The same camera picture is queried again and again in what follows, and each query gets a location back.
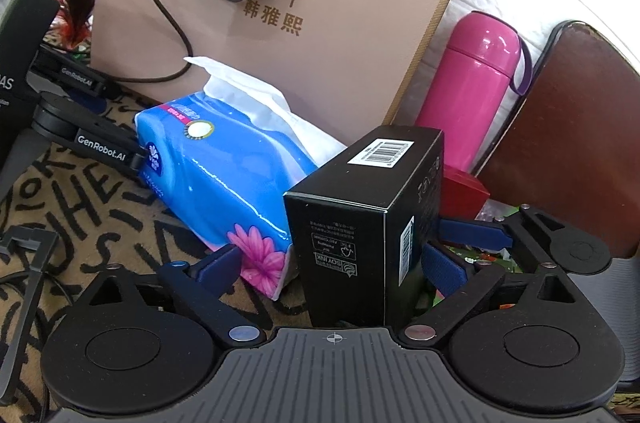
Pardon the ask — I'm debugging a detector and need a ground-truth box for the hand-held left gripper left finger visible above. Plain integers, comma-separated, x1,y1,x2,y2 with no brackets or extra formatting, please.
75,245,266,347

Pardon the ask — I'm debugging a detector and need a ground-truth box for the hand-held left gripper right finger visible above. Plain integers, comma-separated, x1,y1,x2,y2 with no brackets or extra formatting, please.
398,243,581,347

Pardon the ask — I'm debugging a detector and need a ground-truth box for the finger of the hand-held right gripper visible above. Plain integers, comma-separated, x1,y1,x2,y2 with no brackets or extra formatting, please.
439,204,568,271

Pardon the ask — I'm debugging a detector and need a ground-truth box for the dark red box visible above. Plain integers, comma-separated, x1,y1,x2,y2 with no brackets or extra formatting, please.
439,168,490,220

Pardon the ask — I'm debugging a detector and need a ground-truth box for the black cardboard box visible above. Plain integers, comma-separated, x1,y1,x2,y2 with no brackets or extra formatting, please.
283,126,445,329

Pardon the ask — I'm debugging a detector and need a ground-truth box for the blue tissue pack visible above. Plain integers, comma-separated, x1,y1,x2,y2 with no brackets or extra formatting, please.
134,56,349,300

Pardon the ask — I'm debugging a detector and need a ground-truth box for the brown wooden board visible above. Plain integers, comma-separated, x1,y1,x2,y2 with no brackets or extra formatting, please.
472,20,640,260

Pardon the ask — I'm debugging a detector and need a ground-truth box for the letter print brown tablecloth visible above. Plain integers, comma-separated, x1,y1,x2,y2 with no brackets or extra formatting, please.
0,28,640,423

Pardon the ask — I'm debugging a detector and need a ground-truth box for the pink thermos bottle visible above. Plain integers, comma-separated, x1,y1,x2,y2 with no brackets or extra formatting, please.
414,10,534,176

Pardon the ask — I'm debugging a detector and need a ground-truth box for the beige paper bag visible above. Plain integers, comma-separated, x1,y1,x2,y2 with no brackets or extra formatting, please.
90,0,494,131

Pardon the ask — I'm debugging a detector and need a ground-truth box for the idle black gripper device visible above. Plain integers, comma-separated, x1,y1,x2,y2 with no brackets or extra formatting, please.
0,0,152,200

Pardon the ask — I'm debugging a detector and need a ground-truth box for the black plastic bracket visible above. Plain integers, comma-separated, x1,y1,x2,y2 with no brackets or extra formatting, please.
0,225,57,386

